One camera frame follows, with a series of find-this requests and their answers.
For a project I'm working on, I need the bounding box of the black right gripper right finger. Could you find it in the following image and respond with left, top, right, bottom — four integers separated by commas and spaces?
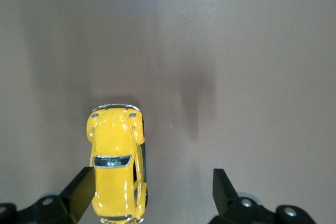
212, 168, 319, 224

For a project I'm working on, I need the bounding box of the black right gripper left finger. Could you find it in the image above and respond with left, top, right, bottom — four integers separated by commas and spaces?
0, 166, 96, 224

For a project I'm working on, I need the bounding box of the yellow beetle toy car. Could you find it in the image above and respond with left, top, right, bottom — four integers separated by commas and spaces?
86, 102, 149, 224

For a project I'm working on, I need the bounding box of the brown table cover mat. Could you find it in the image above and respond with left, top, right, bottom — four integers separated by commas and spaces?
0, 0, 336, 224

